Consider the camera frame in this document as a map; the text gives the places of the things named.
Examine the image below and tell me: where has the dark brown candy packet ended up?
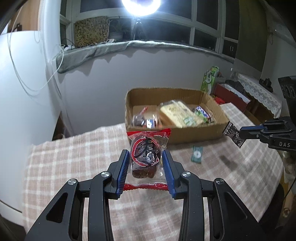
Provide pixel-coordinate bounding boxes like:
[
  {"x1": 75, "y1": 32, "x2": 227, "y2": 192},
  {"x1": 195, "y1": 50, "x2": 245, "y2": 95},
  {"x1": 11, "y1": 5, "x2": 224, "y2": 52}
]
[{"x1": 223, "y1": 121, "x2": 245, "y2": 148}]

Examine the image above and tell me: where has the red date cake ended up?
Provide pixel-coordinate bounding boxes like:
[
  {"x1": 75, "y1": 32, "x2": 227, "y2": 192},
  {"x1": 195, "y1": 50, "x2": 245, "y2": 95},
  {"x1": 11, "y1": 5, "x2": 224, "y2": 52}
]
[
  {"x1": 124, "y1": 128, "x2": 171, "y2": 191},
  {"x1": 132, "y1": 106, "x2": 148, "y2": 127}
]

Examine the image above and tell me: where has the teal mint candy packet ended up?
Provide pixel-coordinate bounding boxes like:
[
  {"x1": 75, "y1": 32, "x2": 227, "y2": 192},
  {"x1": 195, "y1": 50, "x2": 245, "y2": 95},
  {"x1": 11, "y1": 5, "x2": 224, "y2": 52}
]
[{"x1": 191, "y1": 146, "x2": 203, "y2": 164}]

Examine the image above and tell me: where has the Chinese Snickers bar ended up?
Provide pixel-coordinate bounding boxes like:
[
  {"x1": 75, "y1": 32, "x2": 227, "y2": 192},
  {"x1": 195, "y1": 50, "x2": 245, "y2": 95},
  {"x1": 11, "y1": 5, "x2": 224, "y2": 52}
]
[{"x1": 194, "y1": 106, "x2": 215, "y2": 124}]

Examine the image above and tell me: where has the large cracker pack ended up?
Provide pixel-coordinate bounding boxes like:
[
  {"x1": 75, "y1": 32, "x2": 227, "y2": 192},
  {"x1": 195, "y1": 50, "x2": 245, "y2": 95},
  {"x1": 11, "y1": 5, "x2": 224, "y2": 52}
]
[{"x1": 157, "y1": 100, "x2": 205, "y2": 128}]

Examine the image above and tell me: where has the brown Snickers bar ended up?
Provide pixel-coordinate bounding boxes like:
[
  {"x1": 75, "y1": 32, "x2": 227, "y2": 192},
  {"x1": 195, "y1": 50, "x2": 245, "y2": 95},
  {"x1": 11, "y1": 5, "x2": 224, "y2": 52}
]
[{"x1": 145, "y1": 118, "x2": 158, "y2": 129}]

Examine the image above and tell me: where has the pink plaid tablecloth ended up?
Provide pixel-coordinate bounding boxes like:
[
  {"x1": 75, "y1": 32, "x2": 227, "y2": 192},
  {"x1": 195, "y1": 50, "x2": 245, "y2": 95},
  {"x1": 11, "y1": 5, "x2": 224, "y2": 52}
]
[{"x1": 22, "y1": 103, "x2": 282, "y2": 240}]

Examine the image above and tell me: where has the red box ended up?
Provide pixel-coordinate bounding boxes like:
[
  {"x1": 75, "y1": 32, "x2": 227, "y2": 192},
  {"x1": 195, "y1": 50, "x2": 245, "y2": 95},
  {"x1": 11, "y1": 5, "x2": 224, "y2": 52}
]
[{"x1": 214, "y1": 84, "x2": 251, "y2": 112}]

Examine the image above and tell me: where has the white lace cloth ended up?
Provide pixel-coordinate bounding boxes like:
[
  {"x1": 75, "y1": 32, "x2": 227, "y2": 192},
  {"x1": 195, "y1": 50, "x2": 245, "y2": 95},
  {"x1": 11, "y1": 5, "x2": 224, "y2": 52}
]
[{"x1": 232, "y1": 73, "x2": 282, "y2": 118}]

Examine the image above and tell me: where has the cardboard box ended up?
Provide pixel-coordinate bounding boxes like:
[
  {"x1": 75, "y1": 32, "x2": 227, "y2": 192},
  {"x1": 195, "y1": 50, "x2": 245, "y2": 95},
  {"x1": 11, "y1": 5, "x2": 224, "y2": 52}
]
[{"x1": 125, "y1": 87, "x2": 229, "y2": 144}]

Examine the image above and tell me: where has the green gift bag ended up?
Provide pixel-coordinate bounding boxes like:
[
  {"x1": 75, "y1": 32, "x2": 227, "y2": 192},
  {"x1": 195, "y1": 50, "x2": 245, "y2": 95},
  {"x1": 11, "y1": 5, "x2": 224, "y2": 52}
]
[{"x1": 201, "y1": 66, "x2": 220, "y2": 94}]

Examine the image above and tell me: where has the white cabinet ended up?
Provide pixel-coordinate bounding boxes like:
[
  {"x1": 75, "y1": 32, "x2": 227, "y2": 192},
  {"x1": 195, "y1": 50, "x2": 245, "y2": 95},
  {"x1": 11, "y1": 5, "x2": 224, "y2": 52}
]
[{"x1": 1, "y1": 31, "x2": 60, "y2": 211}]

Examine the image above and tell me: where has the grey windowsill cloth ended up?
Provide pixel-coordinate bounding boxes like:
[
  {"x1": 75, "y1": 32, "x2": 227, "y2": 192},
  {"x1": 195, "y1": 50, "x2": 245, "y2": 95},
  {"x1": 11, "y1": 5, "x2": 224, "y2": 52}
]
[{"x1": 56, "y1": 39, "x2": 235, "y2": 74}]

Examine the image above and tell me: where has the white power strip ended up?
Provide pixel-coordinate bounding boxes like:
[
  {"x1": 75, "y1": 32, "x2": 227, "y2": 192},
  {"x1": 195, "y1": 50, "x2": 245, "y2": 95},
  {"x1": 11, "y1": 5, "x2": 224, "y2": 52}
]
[{"x1": 101, "y1": 39, "x2": 116, "y2": 44}]

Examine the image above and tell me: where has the leopard print cushion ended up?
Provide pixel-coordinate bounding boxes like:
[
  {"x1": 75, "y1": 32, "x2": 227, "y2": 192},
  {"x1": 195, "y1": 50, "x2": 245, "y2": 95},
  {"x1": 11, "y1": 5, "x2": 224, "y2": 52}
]
[{"x1": 74, "y1": 16, "x2": 109, "y2": 47}]

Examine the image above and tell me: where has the black tripod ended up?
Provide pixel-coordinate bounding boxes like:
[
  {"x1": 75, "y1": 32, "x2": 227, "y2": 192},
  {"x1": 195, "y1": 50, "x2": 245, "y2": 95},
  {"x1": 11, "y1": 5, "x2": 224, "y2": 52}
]
[{"x1": 131, "y1": 17, "x2": 145, "y2": 40}]

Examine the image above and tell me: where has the ring light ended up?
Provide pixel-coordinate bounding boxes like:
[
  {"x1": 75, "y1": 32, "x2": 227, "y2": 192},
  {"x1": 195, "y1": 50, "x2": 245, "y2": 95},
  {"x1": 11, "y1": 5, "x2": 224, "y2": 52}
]
[{"x1": 121, "y1": 0, "x2": 161, "y2": 16}]

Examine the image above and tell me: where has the white cable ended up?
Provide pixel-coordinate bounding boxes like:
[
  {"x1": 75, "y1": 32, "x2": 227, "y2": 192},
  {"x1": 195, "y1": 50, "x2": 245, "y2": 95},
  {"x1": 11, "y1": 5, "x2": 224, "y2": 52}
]
[{"x1": 6, "y1": 22, "x2": 65, "y2": 96}]

